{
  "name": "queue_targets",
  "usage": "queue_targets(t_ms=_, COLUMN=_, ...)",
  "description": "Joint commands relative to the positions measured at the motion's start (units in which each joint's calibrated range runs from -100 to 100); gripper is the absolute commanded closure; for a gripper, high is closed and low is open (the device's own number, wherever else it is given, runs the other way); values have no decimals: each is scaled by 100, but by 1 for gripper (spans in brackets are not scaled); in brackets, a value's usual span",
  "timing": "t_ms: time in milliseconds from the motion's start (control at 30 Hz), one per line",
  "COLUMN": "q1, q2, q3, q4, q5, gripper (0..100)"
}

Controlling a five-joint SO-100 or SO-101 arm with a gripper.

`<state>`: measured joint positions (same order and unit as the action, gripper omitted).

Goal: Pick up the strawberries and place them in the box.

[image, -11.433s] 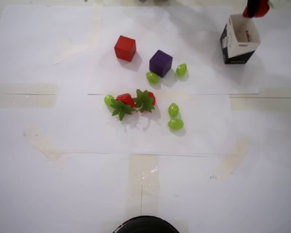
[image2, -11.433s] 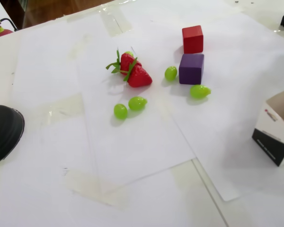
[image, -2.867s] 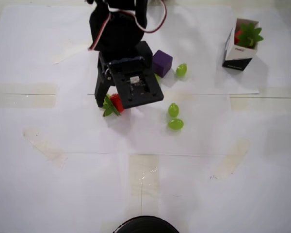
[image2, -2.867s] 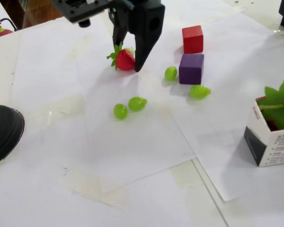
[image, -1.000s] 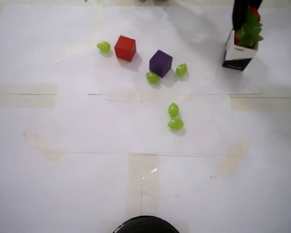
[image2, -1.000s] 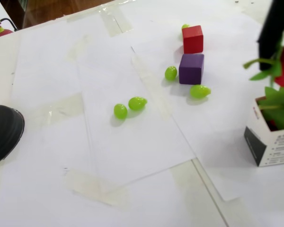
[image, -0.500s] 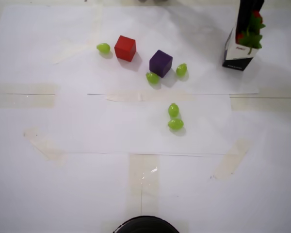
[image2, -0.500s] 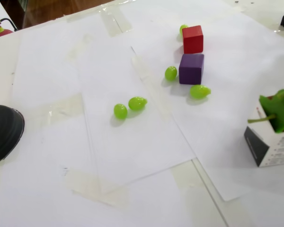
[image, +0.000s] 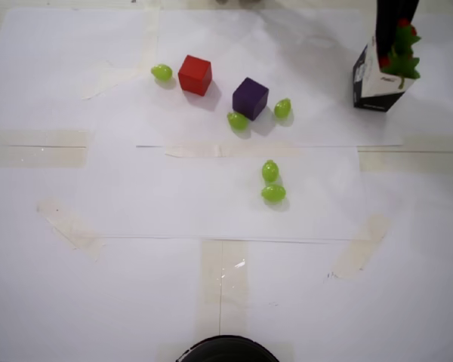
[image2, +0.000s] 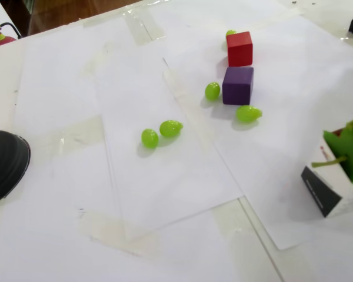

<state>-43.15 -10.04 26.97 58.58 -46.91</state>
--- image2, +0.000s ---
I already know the red plastic strawberry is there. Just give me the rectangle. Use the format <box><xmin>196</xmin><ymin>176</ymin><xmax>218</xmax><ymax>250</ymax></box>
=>
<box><xmin>311</xmin><ymin>116</ymin><xmax>353</xmax><ymax>186</ymax></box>

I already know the white and black cardboard box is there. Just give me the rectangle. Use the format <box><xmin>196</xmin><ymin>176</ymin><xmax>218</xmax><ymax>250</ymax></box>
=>
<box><xmin>300</xmin><ymin>129</ymin><xmax>353</xmax><ymax>218</ymax></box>

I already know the white paper sheet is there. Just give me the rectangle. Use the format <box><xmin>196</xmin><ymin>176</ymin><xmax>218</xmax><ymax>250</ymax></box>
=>
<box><xmin>95</xmin><ymin>55</ymin><xmax>244</xmax><ymax>233</ymax></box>
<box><xmin>163</xmin><ymin>14</ymin><xmax>353</xmax><ymax>251</ymax></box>

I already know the purple wooden cube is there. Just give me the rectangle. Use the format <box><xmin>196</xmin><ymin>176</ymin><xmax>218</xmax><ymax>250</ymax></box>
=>
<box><xmin>222</xmin><ymin>66</ymin><xmax>255</xmax><ymax>106</ymax></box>

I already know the red wooden cube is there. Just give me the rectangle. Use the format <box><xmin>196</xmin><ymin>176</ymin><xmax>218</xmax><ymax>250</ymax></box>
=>
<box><xmin>225</xmin><ymin>31</ymin><xmax>254</xmax><ymax>68</ymax></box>

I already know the dark brown cabinet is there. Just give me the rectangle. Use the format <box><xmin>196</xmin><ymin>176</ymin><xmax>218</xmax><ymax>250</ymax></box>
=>
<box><xmin>0</xmin><ymin>0</ymin><xmax>38</xmax><ymax>38</ymax></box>

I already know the black round object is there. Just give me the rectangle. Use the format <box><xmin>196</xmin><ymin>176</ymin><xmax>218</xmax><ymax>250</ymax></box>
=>
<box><xmin>0</xmin><ymin>130</ymin><xmax>32</xmax><ymax>210</ymax></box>

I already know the red fire extinguisher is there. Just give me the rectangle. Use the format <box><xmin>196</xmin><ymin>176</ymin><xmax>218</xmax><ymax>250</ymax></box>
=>
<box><xmin>0</xmin><ymin>19</ymin><xmax>24</xmax><ymax>49</ymax></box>

